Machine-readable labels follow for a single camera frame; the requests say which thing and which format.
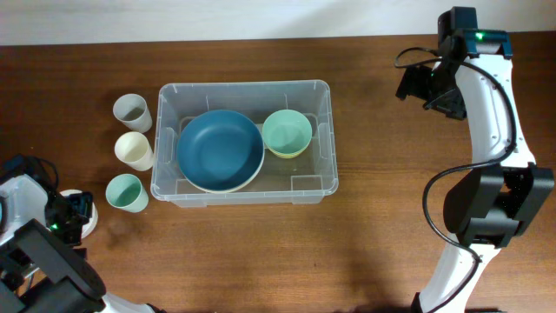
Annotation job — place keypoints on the yellow bowl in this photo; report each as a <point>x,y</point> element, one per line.
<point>286,155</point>

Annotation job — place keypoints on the green bowl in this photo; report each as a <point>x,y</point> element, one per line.
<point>287,131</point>

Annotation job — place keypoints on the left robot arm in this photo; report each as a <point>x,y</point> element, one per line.
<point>43,265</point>

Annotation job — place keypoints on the beige plate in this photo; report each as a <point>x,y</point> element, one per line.
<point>218,175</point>

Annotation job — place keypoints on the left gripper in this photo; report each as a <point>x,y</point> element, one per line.
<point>84,200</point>

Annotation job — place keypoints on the green cup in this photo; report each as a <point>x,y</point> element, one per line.
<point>125,192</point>

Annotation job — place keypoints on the grey cup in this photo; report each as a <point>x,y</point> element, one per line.
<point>132,110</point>

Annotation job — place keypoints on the cream cup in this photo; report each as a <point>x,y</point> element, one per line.
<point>133,148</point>

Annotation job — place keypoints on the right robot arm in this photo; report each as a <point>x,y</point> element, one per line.
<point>470,78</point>

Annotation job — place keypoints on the blue plate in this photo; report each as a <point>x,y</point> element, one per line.
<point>219,131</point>

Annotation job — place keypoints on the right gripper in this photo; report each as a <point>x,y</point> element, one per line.
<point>412,83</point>

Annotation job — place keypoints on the white bowl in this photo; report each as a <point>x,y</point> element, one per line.
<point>88,228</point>

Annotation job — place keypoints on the clear plastic storage bin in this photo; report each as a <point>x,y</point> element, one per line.
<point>304,179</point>

